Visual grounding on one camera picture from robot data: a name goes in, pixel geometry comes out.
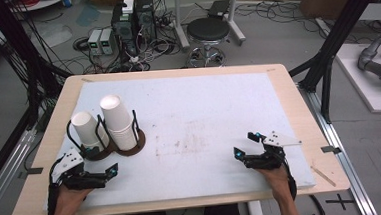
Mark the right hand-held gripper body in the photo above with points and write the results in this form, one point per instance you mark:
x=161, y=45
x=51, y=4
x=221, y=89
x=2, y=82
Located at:
x=270, y=157

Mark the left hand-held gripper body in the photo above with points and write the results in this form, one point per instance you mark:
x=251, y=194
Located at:
x=71, y=161

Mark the stack of white cups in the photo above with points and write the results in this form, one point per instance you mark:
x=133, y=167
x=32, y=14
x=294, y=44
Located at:
x=87, y=129
x=118, y=122

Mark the person's right hand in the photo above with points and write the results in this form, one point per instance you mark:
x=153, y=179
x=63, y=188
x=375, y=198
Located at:
x=278, y=182

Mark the person's left hand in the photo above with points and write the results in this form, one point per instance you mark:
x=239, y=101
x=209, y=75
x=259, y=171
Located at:
x=70, y=201

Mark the dark grey tape strip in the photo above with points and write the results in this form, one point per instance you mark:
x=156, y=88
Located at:
x=32, y=171
x=331, y=149

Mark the white foam mat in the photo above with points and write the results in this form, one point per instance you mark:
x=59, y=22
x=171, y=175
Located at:
x=196, y=120

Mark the thin wooden stick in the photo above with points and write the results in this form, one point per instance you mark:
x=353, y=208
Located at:
x=323, y=176

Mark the beige tape strip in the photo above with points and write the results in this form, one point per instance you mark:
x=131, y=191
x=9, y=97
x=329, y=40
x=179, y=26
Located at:
x=87, y=80
x=270, y=70

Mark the grey power supply unit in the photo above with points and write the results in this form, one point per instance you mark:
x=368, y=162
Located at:
x=107, y=41
x=95, y=42

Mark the black round stool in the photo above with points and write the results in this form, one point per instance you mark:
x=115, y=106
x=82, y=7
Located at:
x=208, y=29

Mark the white floor platform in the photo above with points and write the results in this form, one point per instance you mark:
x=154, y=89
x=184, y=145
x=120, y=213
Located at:
x=371, y=93

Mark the clear plastic sheet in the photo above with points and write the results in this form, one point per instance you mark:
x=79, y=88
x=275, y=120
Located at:
x=53, y=34

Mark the black computer tower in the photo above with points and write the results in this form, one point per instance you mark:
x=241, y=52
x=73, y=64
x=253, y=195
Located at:
x=123, y=31
x=145, y=18

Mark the white metal stand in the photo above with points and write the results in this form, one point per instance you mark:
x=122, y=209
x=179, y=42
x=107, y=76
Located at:
x=182, y=31

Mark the flat black device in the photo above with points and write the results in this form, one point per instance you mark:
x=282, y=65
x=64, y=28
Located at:
x=219, y=8

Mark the teal sheet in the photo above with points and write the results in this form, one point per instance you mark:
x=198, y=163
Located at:
x=87, y=15

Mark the small white box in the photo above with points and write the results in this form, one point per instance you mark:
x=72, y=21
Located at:
x=128, y=6

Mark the white round table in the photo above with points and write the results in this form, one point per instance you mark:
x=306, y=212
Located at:
x=43, y=3

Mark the aluminium rail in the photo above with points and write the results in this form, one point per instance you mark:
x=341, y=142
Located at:
x=341, y=145
x=8, y=168

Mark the black metal frame post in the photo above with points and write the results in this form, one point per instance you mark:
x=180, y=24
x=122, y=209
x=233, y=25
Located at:
x=340, y=24

